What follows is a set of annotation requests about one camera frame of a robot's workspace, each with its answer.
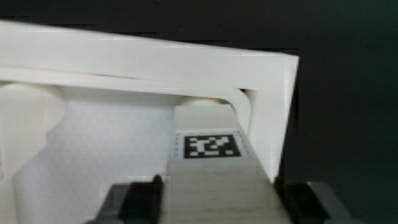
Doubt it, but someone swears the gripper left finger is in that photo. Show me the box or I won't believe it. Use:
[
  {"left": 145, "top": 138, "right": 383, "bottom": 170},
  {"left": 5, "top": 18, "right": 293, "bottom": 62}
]
[{"left": 87, "top": 175, "right": 163, "bottom": 224}]

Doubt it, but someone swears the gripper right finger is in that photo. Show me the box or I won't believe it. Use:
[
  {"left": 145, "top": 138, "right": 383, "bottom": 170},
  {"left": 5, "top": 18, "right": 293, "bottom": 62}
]
[{"left": 273, "top": 177, "right": 366, "bottom": 224}]

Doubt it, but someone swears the white desk leg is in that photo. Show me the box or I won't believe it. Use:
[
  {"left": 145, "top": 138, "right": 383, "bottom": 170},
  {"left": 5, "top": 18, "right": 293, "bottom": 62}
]
[
  {"left": 0, "top": 83, "right": 65, "bottom": 182},
  {"left": 160, "top": 98, "right": 291, "bottom": 224}
]

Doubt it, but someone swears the white square desk top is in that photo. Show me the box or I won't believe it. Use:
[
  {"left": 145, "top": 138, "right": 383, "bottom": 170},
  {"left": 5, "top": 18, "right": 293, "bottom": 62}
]
[{"left": 0, "top": 20, "right": 298, "bottom": 224}]

